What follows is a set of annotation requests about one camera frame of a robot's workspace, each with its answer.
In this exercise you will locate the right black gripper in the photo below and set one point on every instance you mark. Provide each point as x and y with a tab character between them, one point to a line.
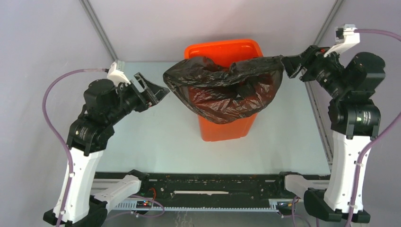
312	56

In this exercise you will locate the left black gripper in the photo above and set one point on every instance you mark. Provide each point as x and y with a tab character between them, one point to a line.
152	94

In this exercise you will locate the orange plastic trash bin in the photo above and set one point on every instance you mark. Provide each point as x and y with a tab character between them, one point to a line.
224	53

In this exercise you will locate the black plastic trash bag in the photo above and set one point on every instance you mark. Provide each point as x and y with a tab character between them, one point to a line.
225	94

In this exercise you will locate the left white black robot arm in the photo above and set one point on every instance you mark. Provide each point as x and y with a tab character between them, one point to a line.
107	101

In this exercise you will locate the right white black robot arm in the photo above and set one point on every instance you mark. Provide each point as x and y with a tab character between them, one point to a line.
355	121

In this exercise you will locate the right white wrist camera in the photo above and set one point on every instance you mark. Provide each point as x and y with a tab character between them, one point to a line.
346	38

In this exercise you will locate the right aluminium frame post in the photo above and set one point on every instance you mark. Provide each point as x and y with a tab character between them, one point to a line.
330	17

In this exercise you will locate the aluminium frame post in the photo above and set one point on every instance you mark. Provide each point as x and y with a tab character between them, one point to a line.
99	29
330	17

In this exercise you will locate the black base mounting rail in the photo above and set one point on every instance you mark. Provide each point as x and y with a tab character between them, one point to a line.
214	190

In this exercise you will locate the left aluminium frame post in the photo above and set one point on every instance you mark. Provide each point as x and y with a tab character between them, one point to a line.
99	29

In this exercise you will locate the white slotted cable duct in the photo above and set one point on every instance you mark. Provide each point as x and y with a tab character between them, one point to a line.
128	205

